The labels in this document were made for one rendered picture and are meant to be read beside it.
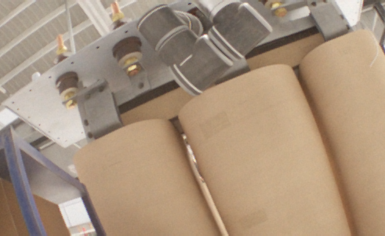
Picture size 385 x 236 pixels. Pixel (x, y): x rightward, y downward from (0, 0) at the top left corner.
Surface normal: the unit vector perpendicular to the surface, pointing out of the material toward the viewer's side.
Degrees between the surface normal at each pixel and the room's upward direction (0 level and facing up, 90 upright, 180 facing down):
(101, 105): 90
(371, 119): 90
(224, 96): 90
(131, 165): 90
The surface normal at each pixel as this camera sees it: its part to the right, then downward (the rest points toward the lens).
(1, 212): -0.09, -0.30
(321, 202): 0.16, -0.39
